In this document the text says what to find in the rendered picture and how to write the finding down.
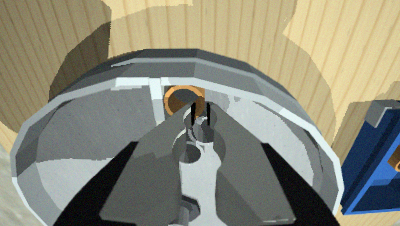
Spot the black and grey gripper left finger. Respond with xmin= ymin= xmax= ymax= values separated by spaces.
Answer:
xmin=53 ymin=101 xmax=196 ymax=226

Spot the bronze bushing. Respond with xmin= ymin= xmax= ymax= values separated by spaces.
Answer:
xmin=387 ymin=145 xmax=400 ymax=172
xmin=164 ymin=85 xmax=205 ymax=119

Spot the blue open crate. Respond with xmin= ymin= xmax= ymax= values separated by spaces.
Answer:
xmin=340 ymin=99 xmax=400 ymax=215

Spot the grey metal sleeve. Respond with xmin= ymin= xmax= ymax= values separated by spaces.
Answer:
xmin=179 ymin=130 xmax=205 ymax=166
xmin=188 ymin=101 xmax=214 ymax=146
xmin=168 ymin=206 xmax=189 ymax=226

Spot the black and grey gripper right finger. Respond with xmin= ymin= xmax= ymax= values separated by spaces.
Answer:
xmin=207 ymin=102 xmax=340 ymax=226

